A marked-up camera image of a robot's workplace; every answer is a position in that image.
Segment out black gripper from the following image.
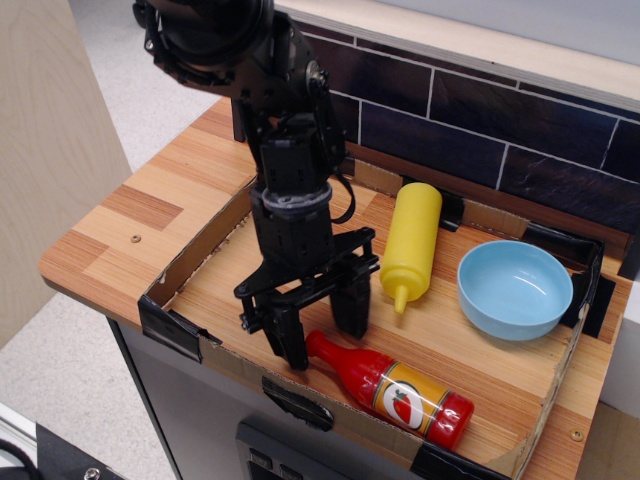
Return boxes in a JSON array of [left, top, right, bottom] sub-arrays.
[[234, 187, 378, 371]]

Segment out red hot sauce bottle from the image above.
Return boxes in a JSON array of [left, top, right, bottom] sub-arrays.
[[306, 331, 474, 450]]

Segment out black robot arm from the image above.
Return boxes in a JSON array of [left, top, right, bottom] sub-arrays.
[[137, 1, 377, 371]]

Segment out yellow mustard squeeze bottle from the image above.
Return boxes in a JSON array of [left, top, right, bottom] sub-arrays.
[[380, 182, 443, 314]]

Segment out taped cardboard fence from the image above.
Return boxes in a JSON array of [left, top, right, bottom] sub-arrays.
[[129, 154, 630, 479]]

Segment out grey cabinet base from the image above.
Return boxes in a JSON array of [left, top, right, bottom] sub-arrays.
[[110, 322, 413, 479]]

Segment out light blue bowl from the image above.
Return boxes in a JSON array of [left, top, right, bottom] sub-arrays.
[[457, 240, 574, 341]]

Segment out dark tile backsplash panel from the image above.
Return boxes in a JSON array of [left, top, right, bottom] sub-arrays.
[[300, 23, 639, 277]]

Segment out light plywood panel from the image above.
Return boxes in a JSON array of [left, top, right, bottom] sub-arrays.
[[1, 1, 131, 344]]

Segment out black metal bracket plate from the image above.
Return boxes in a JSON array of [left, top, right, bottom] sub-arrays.
[[36, 424, 123, 480]]

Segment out black cable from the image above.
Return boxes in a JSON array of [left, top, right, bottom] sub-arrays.
[[0, 437, 41, 480]]

